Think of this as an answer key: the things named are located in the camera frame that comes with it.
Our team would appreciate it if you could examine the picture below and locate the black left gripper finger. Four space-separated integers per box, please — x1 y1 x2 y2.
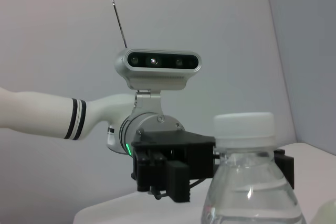
272 148 295 191

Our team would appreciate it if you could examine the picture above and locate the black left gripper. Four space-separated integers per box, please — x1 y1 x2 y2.
130 129 219 204

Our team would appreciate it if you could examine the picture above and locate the clear green-labelled water bottle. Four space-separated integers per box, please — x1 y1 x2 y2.
201 112 308 224

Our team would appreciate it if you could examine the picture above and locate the pale green glass fruit plate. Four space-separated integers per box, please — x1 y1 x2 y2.
313 199 336 224

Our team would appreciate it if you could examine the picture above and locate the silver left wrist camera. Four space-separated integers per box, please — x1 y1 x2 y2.
114 48 202 116

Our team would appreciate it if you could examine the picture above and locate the thin left camera cable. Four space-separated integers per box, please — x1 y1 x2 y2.
103 0 129 49

